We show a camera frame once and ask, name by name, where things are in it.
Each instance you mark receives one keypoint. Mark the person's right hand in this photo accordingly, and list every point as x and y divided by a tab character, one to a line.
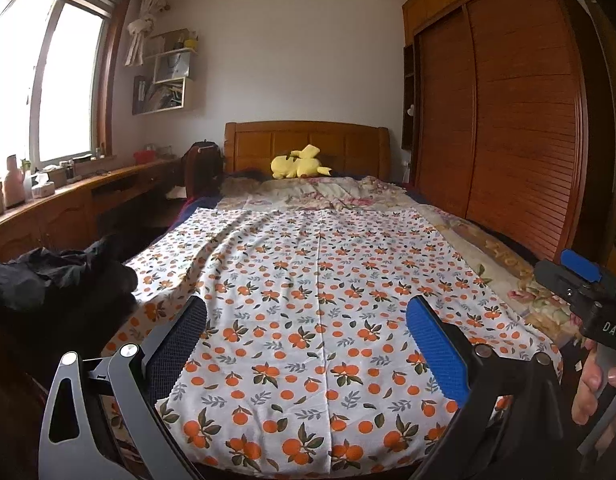
588	385

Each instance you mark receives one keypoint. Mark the long wooden desk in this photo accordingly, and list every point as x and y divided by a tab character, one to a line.
52	220

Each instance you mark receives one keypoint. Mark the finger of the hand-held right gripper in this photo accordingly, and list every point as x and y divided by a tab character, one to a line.
553	277
580	266

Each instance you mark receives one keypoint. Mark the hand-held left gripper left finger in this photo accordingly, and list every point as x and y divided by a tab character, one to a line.
180	342

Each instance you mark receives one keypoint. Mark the tied beige curtain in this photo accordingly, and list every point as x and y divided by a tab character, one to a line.
143	25

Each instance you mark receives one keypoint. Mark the floral quilt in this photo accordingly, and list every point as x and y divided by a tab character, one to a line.
338	192

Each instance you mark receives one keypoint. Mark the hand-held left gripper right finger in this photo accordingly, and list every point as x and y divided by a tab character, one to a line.
435	350

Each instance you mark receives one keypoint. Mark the orange fruit print bedsheet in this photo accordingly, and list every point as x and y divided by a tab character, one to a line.
318	310

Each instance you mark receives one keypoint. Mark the white wall shelf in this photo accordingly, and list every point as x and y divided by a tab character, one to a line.
167	82

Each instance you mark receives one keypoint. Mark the yellow plush toy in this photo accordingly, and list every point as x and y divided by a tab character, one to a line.
298	165

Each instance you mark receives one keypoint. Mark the pile of dark clothes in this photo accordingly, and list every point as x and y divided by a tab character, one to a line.
37	275

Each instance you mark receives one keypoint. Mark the wooden bed headboard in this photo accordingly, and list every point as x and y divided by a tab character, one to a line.
308	137

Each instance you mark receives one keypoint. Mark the window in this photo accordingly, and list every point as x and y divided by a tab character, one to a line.
57	80

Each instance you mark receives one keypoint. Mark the wooden slatted wardrobe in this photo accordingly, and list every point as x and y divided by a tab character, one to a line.
518	110

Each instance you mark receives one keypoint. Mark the pink bottle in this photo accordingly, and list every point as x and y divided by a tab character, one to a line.
13	185

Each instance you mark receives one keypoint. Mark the white tissue box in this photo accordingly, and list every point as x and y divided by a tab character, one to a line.
43	187

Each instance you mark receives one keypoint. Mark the white bottle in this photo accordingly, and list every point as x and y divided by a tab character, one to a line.
27	182

